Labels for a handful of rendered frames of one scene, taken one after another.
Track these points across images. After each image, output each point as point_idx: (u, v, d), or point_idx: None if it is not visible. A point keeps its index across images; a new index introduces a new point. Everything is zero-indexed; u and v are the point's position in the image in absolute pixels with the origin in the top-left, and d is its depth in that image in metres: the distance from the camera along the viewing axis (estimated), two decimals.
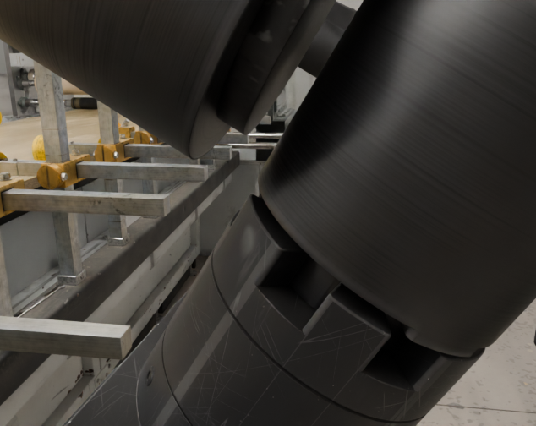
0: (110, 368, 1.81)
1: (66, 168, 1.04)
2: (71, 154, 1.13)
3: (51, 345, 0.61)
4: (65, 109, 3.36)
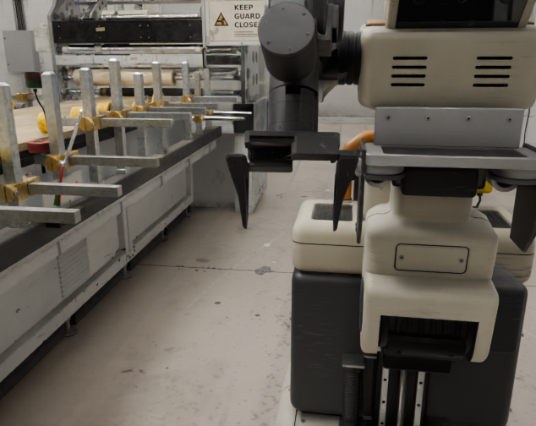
0: (134, 253, 2.90)
1: (122, 113, 2.14)
2: (123, 108, 2.23)
3: (131, 163, 1.71)
4: None
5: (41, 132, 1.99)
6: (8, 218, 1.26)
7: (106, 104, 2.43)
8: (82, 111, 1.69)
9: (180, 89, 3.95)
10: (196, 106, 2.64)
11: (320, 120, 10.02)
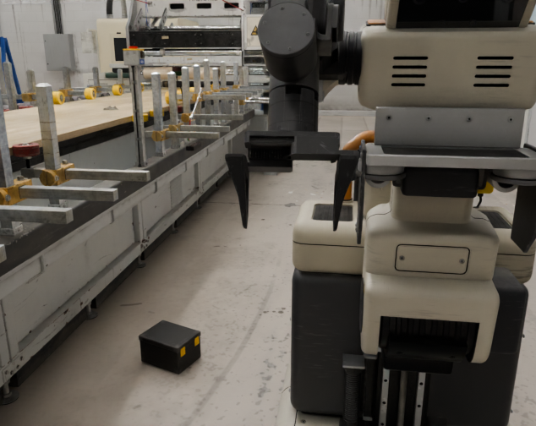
0: (203, 191, 4.26)
1: (210, 93, 3.50)
2: None
3: (227, 117, 3.07)
4: None
5: (166, 103, 3.34)
6: (185, 136, 2.62)
7: (194, 89, 3.79)
8: (201, 88, 3.04)
9: None
10: (248, 90, 3.99)
11: (324, 113, 11.37)
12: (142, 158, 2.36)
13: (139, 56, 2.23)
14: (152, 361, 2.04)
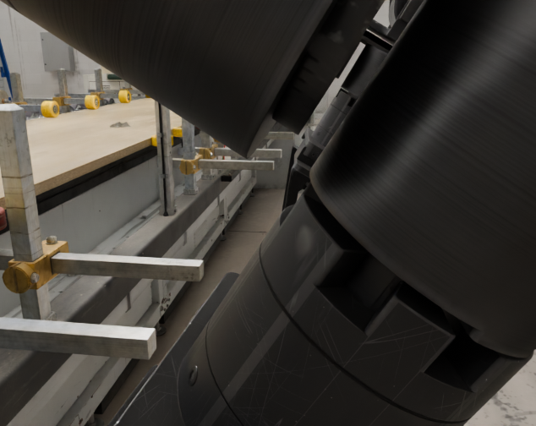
0: (228, 219, 3.52)
1: None
2: None
3: (274, 136, 2.32)
4: None
5: None
6: (226, 167, 1.88)
7: None
8: None
9: None
10: None
11: None
12: (169, 204, 1.62)
13: None
14: None
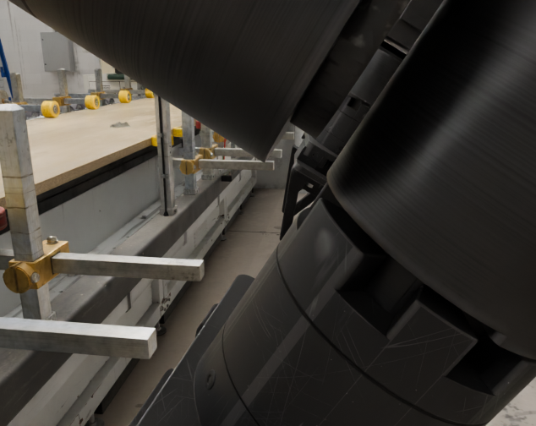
0: (228, 219, 3.52)
1: None
2: None
3: None
4: None
5: None
6: (226, 166, 1.88)
7: None
8: None
9: None
10: None
11: None
12: (169, 204, 1.62)
13: None
14: None
